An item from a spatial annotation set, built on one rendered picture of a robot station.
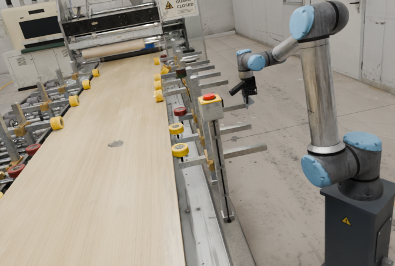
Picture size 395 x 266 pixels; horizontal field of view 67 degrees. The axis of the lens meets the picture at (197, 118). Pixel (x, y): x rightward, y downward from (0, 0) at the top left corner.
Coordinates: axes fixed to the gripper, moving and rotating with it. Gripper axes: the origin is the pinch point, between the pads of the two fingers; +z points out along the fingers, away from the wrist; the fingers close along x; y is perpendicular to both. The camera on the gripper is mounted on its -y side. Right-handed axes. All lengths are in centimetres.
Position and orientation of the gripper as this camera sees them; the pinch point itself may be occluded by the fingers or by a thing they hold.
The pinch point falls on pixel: (245, 107)
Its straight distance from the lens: 195.9
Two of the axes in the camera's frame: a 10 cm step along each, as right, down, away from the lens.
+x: -1.4, -3.7, 9.2
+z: 1.6, 9.1, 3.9
